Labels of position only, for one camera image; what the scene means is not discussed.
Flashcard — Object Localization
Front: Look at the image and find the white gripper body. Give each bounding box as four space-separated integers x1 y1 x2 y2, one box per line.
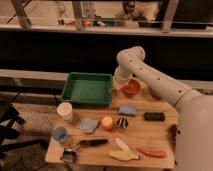
113 66 132 90

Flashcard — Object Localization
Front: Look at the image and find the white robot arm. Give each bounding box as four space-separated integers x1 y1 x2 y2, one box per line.
114 46 213 171

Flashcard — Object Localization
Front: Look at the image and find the green plastic tray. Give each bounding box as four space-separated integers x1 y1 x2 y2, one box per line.
61 72 112 107

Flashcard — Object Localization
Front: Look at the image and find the red bowl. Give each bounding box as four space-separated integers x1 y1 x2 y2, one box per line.
121 79 140 98

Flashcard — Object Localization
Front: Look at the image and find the blue sponge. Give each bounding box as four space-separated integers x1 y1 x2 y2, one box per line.
118 105 136 117

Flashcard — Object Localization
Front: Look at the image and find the black binder clip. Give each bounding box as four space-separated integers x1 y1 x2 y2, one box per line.
116 117 129 132

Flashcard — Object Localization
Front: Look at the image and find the orange apple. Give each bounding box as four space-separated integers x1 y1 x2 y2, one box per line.
101 116 115 131

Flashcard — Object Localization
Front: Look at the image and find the black rectangular block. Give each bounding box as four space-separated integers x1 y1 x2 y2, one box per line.
144 112 165 121

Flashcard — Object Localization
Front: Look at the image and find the blue grey cloth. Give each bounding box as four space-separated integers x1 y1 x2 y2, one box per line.
76 118 99 134

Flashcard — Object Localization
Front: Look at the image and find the white plastic cup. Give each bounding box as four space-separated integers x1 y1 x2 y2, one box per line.
57 102 73 122

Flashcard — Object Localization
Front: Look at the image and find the person in background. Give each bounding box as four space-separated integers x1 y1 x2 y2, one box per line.
114 0 159 24

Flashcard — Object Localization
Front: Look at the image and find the yellow banana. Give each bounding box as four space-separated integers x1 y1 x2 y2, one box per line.
109 150 140 161

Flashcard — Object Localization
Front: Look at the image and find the blue cup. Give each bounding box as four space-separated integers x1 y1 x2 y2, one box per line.
52 127 68 144

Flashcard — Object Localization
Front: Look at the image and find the black office chair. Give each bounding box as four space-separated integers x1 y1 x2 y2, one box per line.
0 100 48 156

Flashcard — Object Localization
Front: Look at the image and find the black handled scoop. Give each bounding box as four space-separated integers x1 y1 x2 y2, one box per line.
60 139 108 163

